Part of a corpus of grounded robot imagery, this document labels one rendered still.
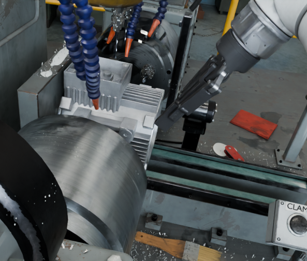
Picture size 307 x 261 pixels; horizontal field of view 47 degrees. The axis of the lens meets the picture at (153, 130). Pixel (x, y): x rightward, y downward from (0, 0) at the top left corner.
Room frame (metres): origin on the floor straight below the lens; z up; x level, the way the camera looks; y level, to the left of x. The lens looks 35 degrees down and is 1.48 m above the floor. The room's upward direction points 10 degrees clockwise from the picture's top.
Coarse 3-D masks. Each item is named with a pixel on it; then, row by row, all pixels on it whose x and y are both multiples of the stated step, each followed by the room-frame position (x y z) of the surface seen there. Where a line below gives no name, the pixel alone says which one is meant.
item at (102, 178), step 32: (32, 128) 0.42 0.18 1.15; (64, 128) 0.41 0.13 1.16; (96, 128) 0.43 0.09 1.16; (64, 160) 0.34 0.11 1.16; (96, 160) 0.37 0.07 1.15; (128, 160) 0.41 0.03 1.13; (64, 192) 0.29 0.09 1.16; (96, 192) 0.32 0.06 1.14; (128, 192) 0.36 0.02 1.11; (96, 224) 0.28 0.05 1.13; (128, 224) 0.32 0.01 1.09
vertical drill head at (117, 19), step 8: (88, 0) 0.58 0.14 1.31; (96, 0) 0.58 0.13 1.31; (104, 0) 0.58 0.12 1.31; (112, 0) 0.59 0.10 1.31; (120, 0) 0.59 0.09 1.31; (128, 0) 0.61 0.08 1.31; (136, 0) 0.62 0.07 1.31; (112, 8) 0.62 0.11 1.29; (120, 8) 0.62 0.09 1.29; (128, 8) 0.69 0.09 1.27; (112, 16) 0.62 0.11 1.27; (120, 16) 0.62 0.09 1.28; (128, 16) 0.70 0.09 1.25; (112, 24) 0.62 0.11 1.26; (120, 24) 0.62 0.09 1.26
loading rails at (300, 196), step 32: (160, 160) 0.69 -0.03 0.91; (192, 160) 0.69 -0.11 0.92; (224, 160) 0.71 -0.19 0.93; (160, 192) 0.59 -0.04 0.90; (192, 192) 0.58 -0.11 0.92; (224, 192) 0.60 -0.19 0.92; (256, 192) 0.67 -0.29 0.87; (288, 192) 0.67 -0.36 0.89; (160, 224) 0.56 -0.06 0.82; (192, 224) 0.58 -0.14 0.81; (224, 224) 0.57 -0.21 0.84; (256, 224) 0.57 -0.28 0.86; (288, 256) 0.53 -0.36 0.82
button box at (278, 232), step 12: (276, 204) 0.43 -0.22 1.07; (288, 204) 0.42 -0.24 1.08; (300, 204) 0.43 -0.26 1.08; (276, 216) 0.41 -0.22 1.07; (288, 216) 0.41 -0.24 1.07; (276, 228) 0.39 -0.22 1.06; (288, 228) 0.39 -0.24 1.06; (276, 240) 0.37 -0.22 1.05; (288, 240) 0.38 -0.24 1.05; (300, 240) 0.38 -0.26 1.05
